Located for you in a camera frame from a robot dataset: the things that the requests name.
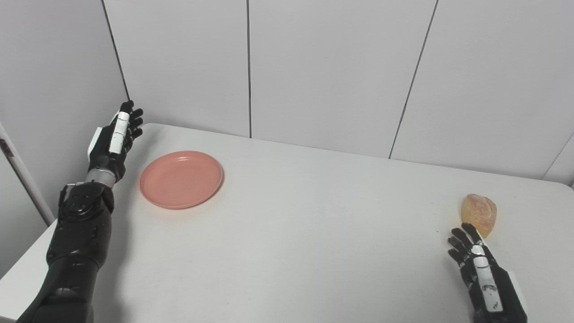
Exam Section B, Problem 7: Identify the golden bread roll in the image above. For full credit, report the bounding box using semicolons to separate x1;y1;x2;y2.
461;193;498;239

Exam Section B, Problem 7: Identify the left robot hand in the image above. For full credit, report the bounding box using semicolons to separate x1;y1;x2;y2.
87;100;144;182

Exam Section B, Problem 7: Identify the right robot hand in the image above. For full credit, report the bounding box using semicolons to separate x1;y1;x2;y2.
447;223;529;323

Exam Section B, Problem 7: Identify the pink round plate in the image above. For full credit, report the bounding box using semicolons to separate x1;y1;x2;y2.
139;151;224;210

